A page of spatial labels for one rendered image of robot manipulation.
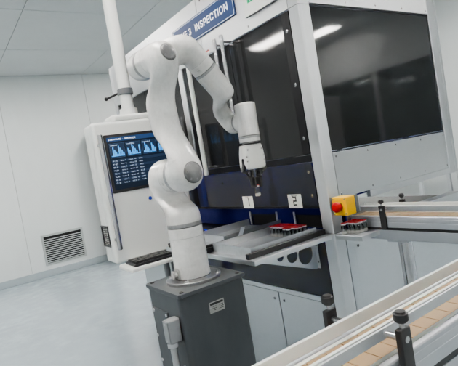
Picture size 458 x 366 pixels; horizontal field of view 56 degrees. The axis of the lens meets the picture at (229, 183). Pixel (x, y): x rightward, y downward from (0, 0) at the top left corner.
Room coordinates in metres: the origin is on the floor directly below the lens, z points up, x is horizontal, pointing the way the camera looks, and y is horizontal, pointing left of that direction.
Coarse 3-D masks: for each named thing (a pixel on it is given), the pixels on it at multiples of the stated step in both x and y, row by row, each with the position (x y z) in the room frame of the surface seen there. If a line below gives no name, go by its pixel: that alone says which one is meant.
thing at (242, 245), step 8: (256, 232) 1.89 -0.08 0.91; (264, 232) 1.91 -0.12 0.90; (304, 232) 1.70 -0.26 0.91; (224, 240) 1.79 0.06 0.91; (232, 240) 1.81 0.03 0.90; (240, 240) 1.84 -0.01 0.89; (248, 240) 1.86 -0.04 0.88; (256, 240) 1.84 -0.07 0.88; (264, 240) 1.81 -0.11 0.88; (272, 240) 1.78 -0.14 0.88; (280, 240) 1.63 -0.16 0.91; (216, 248) 1.74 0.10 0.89; (224, 248) 1.69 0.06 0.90; (232, 248) 1.65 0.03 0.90; (240, 248) 1.60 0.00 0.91; (248, 248) 1.56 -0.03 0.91; (256, 248) 1.56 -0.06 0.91
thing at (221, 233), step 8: (232, 224) 2.23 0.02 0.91; (240, 224) 2.26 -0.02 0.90; (248, 224) 2.29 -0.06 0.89; (264, 224) 2.02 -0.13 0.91; (272, 224) 2.05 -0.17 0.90; (208, 232) 2.15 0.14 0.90; (216, 232) 2.17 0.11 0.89; (224, 232) 2.18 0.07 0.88; (232, 232) 2.14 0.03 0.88; (248, 232) 1.97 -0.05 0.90; (208, 240) 2.01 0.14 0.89; (216, 240) 1.95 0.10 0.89
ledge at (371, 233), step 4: (364, 232) 1.65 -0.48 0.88; (368, 232) 1.64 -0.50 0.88; (372, 232) 1.63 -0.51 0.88; (376, 232) 1.64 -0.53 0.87; (336, 236) 1.70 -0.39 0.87; (340, 236) 1.68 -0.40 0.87; (344, 236) 1.66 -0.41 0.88; (348, 236) 1.64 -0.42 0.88; (352, 236) 1.63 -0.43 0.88; (356, 236) 1.61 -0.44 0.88; (360, 236) 1.60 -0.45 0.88; (364, 236) 1.60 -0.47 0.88; (368, 236) 1.61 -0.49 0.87; (372, 236) 1.63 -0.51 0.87; (356, 240) 1.61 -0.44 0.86; (360, 240) 1.60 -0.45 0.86
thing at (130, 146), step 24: (120, 120) 2.34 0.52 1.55; (144, 120) 2.40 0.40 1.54; (96, 144) 2.24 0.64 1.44; (120, 144) 2.31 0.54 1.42; (144, 144) 2.38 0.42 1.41; (96, 168) 2.28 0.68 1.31; (120, 168) 2.29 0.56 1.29; (144, 168) 2.36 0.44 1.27; (96, 192) 2.35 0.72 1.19; (120, 192) 2.28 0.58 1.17; (144, 192) 2.36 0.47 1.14; (120, 216) 2.27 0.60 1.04; (144, 216) 2.34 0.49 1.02; (144, 240) 2.33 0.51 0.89; (168, 240) 2.40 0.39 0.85
